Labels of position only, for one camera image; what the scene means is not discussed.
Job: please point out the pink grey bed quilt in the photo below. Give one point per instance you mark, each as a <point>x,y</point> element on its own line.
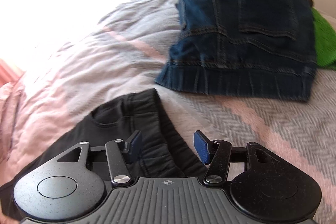
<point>124,55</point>

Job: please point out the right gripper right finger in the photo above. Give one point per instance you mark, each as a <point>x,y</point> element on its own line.
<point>203,146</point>

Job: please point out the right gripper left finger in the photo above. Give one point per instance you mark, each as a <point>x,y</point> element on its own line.
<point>132,147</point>

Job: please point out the green plush toy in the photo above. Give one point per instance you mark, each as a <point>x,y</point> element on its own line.
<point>325,46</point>

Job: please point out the black sweatpants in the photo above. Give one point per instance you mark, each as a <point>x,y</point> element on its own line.
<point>164,152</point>

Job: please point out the blue denim jeans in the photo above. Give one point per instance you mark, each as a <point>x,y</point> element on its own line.
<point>243,48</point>

